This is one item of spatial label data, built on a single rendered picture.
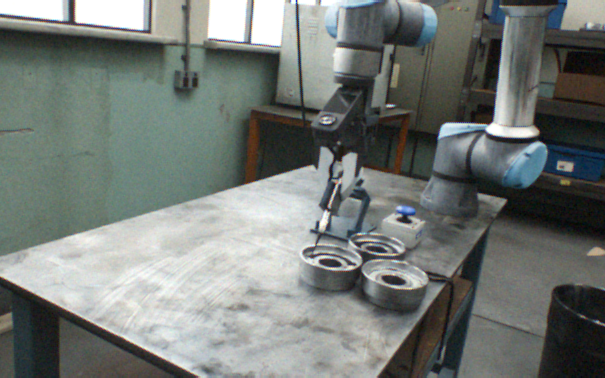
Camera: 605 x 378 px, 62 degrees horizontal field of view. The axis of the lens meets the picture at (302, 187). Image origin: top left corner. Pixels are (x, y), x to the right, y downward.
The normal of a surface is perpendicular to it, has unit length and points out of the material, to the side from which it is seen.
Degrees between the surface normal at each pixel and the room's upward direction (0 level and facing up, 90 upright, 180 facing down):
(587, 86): 83
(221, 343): 0
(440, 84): 90
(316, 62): 90
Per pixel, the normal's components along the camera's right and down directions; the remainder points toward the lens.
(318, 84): -0.49, 0.18
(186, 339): 0.11, -0.96
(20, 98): 0.86, 0.22
